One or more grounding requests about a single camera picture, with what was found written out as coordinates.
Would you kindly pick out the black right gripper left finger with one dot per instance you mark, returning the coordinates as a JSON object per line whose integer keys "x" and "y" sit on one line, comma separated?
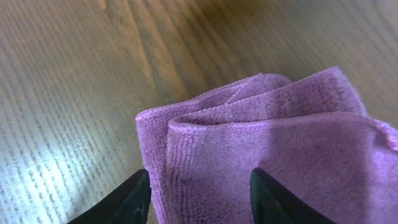
{"x": 127, "y": 204}

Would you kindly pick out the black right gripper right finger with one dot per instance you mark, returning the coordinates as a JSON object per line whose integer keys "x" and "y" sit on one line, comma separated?
{"x": 272, "y": 203}

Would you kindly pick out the purple microfiber cloth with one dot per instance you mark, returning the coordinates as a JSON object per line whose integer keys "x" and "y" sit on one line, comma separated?
{"x": 314, "y": 136}

